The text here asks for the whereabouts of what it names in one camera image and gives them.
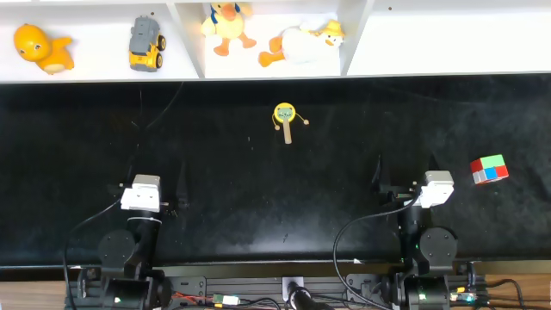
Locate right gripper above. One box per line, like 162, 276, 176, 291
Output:
371, 152, 442, 208

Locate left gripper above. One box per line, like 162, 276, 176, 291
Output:
124, 155, 191, 218

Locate many-coloured puzzle cube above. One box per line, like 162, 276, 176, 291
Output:
469, 153, 511, 186

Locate white shelf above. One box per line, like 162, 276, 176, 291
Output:
0, 0, 551, 84

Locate yellow rattle drum toy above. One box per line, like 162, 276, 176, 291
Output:
271, 102, 311, 146

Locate grey and yellow toy truck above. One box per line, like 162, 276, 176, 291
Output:
127, 15, 167, 73

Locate white plush duck yellow hat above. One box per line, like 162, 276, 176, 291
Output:
257, 19, 346, 68

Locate yellow rubber duck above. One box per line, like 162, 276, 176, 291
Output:
12, 22, 76, 76

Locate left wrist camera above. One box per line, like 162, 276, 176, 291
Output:
120, 173, 162, 214

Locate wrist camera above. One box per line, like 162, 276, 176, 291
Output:
120, 173, 162, 214
414, 170, 455, 210

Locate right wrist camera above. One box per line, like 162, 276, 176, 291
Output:
414, 170, 455, 210

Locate black cable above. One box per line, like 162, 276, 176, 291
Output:
62, 195, 126, 310
331, 189, 425, 310

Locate mounting rail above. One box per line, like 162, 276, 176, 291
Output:
63, 257, 525, 310

